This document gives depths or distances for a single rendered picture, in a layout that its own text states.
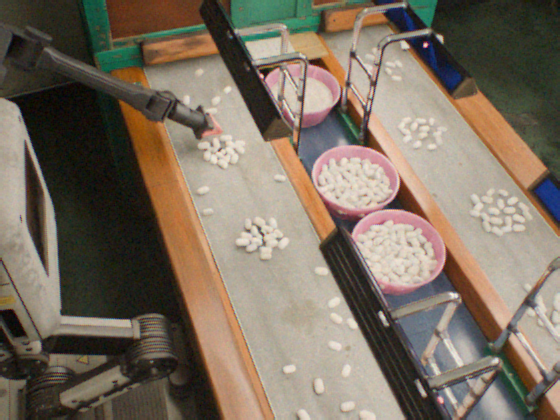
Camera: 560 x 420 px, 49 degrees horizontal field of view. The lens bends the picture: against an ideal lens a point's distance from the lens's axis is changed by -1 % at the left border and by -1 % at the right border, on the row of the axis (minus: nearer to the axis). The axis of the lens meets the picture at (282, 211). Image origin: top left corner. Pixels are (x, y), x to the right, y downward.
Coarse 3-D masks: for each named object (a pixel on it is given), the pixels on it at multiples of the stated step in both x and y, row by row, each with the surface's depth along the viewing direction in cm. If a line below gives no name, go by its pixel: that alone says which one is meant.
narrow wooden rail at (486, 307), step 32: (320, 64) 231; (352, 96) 216; (384, 128) 206; (416, 192) 189; (448, 224) 181; (448, 256) 177; (480, 288) 168; (480, 320) 169; (512, 352) 158; (544, 416) 151
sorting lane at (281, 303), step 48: (192, 96) 215; (240, 96) 216; (192, 144) 200; (192, 192) 187; (240, 192) 188; (288, 192) 189; (240, 288) 167; (288, 288) 167; (336, 288) 168; (288, 336) 158; (336, 336) 159; (288, 384) 150; (336, 384) 151; (384, 384) 151
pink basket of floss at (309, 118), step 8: (296, 64) 225; (272, 72) 221; (312, 72) 226; (320, 72) 224; (328, 72) 223; (272, 80) 222; (320, 80) 226; (328, 80) 223; (336, 80) 220; (336, 88) 219; (336, 96) 217; (304, 112) 208; (312, 112) 209; (320, 112) 210; (328, 112) 218; (288, 120) 215; (304, 120) 213; (312, 120) 214; (320, 120) 218
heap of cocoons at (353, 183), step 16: (352, 160) 199; (368, 160) 199; (320, 176) 194; (336, 176) 195; (352, 176) 195; (368, 176) 196; (384, 176) 197; (336, 192) 190; (352, 192) 190; (368, 192) 191; (384, 192) 191
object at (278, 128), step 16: (208, 0) 190; (208, 16) 188; (224, 16) 182; (224, 32) 180; (224, 48) 179; (240, 48) 173; (240, 64) 171; (240, 80) 170; (256, 80) 164; (256, 96) 163; (272, 96) 167; (256, 112) 162; (272, 112) 157; (272, 128) 156; (288, 128) 159
